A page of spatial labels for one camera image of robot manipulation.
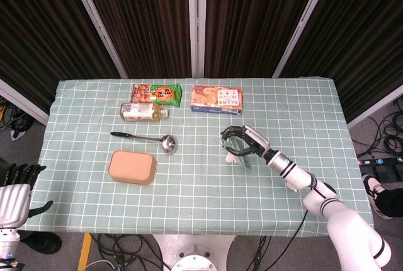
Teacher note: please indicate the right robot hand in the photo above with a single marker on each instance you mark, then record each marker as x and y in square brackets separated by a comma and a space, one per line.
[258, 138]

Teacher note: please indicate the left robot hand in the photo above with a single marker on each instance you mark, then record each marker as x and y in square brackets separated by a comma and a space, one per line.
[14, 198]

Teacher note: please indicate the paper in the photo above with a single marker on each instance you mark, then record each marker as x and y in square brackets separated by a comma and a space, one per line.
[230, 159]

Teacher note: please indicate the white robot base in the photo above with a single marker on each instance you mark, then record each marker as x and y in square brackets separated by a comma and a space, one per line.
[192, 252]

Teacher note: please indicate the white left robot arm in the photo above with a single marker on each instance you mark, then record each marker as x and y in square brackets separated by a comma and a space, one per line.
[7, 245]

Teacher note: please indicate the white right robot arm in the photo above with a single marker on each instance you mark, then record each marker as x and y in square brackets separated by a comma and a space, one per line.
[346, 220]

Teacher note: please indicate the black shoe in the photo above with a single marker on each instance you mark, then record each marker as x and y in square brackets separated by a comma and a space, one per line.
[44, 242]

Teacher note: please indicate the orange blue cracker box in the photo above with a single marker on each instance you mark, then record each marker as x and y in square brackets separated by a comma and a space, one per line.
[207, 97]

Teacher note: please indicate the green checked tablecloth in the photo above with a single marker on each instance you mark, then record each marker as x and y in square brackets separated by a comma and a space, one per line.
[201, 195]

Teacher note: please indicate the yellow floor tape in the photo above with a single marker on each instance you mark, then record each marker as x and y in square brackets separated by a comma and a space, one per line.
[84, 252]

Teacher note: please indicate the green snack bag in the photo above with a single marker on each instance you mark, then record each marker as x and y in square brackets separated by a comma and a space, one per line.
[163, 94]

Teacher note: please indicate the brown paper box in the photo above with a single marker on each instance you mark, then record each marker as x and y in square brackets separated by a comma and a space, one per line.
[130, 165]

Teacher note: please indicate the yellow tea bottle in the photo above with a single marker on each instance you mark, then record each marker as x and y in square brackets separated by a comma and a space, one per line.
[138, 111]

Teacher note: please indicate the dark corrugated partition panel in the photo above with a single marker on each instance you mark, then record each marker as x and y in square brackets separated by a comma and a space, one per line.
[362, 31]
[145, 15]
[37, 31]
[252, 15]

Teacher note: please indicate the white black sneaker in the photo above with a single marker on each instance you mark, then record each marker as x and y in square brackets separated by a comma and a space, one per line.
[371, 189]

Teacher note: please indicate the black power strip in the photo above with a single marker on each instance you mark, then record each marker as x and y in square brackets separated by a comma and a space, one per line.
[381, 161]

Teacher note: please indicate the black foot pedal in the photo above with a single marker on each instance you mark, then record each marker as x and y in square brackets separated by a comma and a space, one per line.
[382, 173]

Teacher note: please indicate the black trouser leg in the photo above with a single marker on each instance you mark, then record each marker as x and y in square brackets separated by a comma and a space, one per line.
[392, 203]

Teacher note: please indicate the white partition bottom rail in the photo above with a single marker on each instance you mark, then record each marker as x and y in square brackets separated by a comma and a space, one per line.
[374, 110]
[22, 101]

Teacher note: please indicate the white partition frame post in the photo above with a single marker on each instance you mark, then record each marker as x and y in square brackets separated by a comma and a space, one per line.
[196, 31]
[94, 19]
[302, 22]

